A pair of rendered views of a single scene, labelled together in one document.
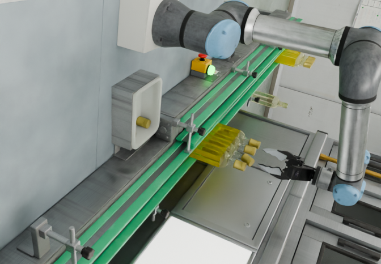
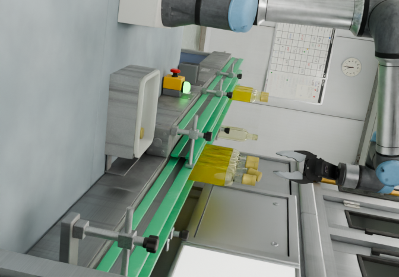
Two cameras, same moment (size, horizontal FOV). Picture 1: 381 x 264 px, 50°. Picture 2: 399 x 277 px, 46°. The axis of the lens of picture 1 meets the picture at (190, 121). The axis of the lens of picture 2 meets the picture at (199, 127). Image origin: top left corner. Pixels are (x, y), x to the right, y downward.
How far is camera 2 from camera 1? 0.49 m
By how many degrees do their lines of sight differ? 20
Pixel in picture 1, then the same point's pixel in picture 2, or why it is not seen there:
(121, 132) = (119, 136)
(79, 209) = (92, 224)
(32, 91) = (53, 41)
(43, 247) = (73, 260)
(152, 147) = (148, 163)
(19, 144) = (36, 112)
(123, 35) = (126, 8)
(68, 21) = not seen: outside the picture
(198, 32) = not seen: outside the picture
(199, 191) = (204, 219)
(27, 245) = not seen: hidden behind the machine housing
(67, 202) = not seen: hidden behind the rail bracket
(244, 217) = (268, 238)
